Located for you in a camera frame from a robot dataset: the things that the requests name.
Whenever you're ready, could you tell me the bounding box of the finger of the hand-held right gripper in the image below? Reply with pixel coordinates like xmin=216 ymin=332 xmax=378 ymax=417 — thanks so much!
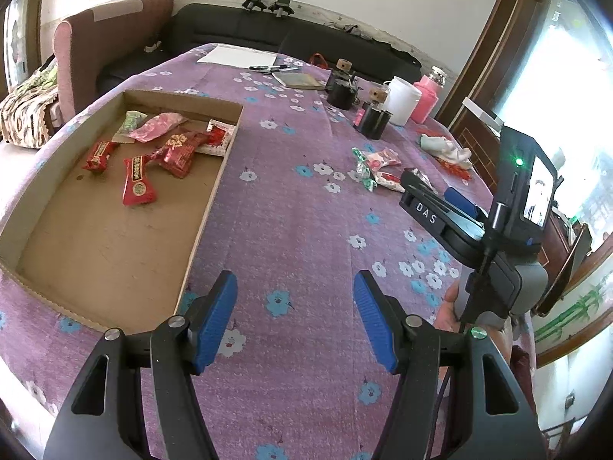
xmin=443 ymin=187 xmax=489 ymax=223
xmin=399 ymin=168 xmax=482 ymax=255

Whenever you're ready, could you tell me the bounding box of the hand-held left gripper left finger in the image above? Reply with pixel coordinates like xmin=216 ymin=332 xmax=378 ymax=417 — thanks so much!
xmin=43 ymin=271 xmax=239 ymax=460

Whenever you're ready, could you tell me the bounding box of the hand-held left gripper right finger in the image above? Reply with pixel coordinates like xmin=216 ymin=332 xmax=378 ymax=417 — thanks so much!
xmin=353 ymin=269 xmax=549 ymax=460

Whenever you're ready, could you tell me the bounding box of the white packet with red print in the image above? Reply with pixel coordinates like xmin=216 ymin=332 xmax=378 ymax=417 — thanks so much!
xmin=197 ymin=119 xmax=236 ymax=155
xmin=376 ymin=170 xmax=403 ymax=192

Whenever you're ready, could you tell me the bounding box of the pink packet with red label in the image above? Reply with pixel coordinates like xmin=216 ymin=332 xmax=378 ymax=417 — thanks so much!
xmin=361 ymin=148 xmax=400 ymax=173

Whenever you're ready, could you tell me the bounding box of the green and white candy packet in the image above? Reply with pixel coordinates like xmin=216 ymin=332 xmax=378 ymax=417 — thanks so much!
xmin=352 ymin=148 xmax=377 ymax=192

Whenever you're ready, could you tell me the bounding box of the shallow cardboard box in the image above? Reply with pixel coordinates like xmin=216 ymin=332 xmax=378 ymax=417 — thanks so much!
xmin=0 ymin=89 xmax=245 ymax=334

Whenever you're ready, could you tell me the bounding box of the long red packet round emblem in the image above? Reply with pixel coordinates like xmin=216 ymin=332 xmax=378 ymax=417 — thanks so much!
xmin=122 ymin=154 xmax=159 ymax=207

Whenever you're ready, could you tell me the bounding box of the dark red gold-print snack packet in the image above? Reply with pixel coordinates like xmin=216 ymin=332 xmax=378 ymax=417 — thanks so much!
xmin=149 ymin=130 xmax=211 ymax=179

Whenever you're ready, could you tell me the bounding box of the large pink cartoon snack packet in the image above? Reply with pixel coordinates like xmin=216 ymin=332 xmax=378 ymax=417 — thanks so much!
xmin=129 ymin=112 xmax=188 ymax=143

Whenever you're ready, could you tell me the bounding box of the long red gold-label snack packet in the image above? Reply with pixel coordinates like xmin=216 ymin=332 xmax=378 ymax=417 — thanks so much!
xmin=81 ymin=140 xmax=120 ymax=173

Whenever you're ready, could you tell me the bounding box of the white and green snack packet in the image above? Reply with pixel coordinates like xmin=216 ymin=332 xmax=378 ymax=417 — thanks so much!
xmin=112 ymin=110 xmax=148 ymax=145

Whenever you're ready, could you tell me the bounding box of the person's right hand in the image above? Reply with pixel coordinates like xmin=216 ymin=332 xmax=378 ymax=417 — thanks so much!
xmin=433 ymin=282 xmax=463 ymax=332

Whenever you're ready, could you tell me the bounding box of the red tassel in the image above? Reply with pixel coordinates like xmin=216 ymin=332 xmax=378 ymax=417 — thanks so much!
xmin=438 ymin=158 xmax=472 ymax=183

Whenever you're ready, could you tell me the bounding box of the white and green cloth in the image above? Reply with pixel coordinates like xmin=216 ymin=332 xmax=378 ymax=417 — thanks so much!
xmin=420 ymin=135 xmax=472 ymax=168

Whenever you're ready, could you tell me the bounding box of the pink thermos bottle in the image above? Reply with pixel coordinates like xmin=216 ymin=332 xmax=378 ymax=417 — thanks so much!
xmin=413 ymin=66 xmax=451 ymax=124

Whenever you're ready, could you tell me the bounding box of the black canister with wooden knob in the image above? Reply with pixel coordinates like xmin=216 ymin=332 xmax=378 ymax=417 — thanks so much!
xmin=357 ymin=87 xmax=393 ymax=140
xmin=327 ymin=58 xmax=357 ymax=110

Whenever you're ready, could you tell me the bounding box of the white plastic jar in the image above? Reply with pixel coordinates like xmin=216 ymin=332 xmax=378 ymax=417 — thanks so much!
xmin=383 ymin=77 xmax=422 ymax=125

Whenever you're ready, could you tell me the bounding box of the tan notebook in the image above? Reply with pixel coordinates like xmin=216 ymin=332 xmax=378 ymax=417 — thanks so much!
xmin=272 ymin=73 xmax=326 ymax=91

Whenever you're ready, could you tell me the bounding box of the white paper sheet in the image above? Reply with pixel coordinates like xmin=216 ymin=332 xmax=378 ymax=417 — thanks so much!
xmin=196 ymin=44 xmax=277 ymax=67

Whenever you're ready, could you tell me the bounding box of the black sofa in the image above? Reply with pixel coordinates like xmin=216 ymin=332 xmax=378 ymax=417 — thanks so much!
xmin=98 ymin=2 xmax=422 ymax=92

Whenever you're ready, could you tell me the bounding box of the leopard print blanket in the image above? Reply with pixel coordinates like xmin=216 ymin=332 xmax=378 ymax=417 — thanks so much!
xmin=0 ymin=62 xmax=61 ymax=147

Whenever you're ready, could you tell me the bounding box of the brown armchair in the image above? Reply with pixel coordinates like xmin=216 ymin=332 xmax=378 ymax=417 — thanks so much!
xmin=52 ymin=0 xmax=174 ymax=116

